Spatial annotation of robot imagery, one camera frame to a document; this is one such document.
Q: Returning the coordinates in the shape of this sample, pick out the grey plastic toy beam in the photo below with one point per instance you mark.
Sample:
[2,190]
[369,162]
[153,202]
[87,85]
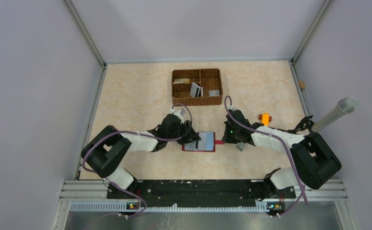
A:
[240,146]

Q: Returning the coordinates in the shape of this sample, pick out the small tan block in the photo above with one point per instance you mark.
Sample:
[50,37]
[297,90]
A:
[301,85]

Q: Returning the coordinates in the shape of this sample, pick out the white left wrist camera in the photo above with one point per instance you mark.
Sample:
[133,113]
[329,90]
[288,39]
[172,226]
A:
[179,113]

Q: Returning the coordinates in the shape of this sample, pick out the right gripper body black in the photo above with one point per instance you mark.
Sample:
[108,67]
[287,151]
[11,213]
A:
[230,135]

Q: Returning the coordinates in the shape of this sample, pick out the red leather card holder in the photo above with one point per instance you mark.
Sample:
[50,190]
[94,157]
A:
[207,143]

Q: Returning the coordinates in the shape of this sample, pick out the black mini tripod stand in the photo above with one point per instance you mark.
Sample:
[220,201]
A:
[305,124]

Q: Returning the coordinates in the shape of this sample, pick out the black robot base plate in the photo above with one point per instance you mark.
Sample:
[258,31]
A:
[208,193]

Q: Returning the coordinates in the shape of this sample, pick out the yellow toy brick car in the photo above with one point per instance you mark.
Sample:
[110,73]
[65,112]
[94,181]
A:
[265,118]

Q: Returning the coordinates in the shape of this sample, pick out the silver metal tube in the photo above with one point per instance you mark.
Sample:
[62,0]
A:
[344,107]

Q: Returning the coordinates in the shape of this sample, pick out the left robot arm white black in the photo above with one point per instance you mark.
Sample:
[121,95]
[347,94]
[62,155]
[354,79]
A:
[106,151]

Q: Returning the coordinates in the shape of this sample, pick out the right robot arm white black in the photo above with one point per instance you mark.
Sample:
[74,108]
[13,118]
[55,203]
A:
[313,161]

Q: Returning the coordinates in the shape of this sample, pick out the grey card black stripe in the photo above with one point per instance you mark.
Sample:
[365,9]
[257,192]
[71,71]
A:
[193,146]

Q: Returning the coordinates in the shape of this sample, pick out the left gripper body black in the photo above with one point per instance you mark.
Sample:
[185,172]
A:
[180,130]

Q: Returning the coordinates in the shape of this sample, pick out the brown wicker divided basket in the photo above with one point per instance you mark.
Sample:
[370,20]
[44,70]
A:
[209,79]

